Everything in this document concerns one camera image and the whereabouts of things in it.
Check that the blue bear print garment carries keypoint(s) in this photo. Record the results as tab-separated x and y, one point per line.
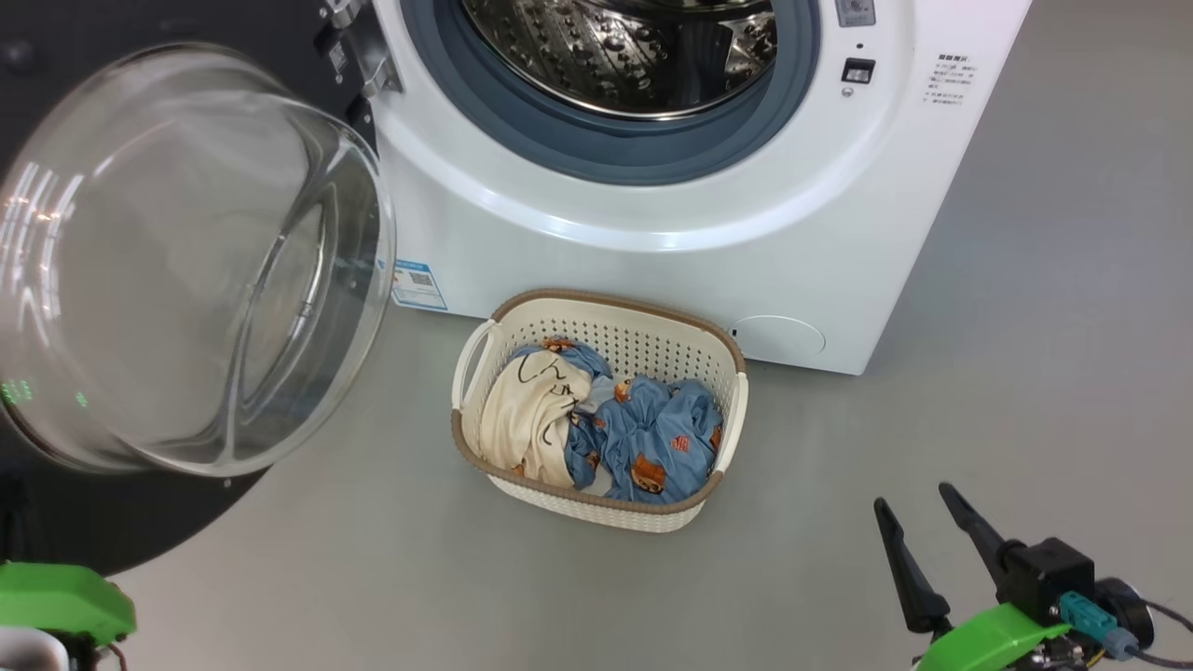
662	438

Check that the cream perforated laundry basket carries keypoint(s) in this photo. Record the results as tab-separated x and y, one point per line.
634	340

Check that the black round glass washer door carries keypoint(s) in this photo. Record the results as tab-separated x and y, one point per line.
186	270

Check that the grey warning sticker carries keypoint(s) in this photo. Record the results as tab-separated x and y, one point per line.
855	11

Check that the blue energy label sticker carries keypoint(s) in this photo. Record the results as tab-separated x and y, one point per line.
418	284

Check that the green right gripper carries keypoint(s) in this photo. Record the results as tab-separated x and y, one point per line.
988	638

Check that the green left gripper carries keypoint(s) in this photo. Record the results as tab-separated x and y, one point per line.
56	596

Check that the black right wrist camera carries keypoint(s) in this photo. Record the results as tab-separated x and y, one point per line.
1049	573

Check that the cream garment with black lines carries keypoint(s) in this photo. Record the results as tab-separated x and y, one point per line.
527	429

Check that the white front-load washing machine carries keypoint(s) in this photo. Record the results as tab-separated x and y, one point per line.
652	270

